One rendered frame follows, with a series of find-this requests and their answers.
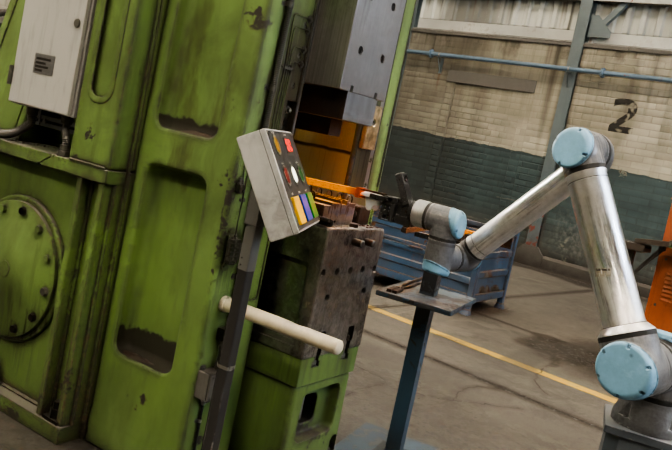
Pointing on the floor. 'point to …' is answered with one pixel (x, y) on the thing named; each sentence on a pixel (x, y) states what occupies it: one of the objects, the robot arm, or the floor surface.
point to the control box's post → (232, 335)
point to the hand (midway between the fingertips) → (365, 192)
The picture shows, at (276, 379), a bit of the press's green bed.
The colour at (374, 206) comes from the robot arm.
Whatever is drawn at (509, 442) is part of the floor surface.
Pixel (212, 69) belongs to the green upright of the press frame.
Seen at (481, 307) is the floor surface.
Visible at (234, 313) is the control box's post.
